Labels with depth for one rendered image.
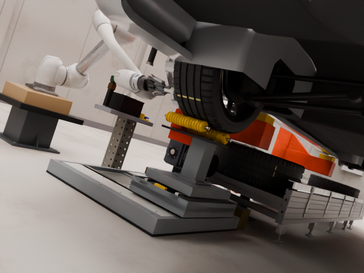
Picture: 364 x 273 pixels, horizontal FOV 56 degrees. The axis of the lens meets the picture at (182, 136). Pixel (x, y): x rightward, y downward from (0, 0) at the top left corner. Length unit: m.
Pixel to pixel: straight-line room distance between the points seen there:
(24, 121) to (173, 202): 1.40
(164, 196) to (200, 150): 0.32
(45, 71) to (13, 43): 3.33
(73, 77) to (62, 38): 3.65
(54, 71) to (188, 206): 1.57
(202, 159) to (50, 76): 1.40
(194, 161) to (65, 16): 4.93
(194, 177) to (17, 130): 1.41
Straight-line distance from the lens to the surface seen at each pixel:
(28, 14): 6.11
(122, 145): 2.45
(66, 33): 6.41
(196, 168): 1.79
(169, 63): 1.76
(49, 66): 2.70
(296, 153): 4.12
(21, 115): 2.69
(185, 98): 1.69
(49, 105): 2.59
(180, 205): 1.58
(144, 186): 1.71
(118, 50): 2.20
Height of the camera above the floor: 0.44
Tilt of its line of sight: level
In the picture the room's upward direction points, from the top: 19 degrees clockwise
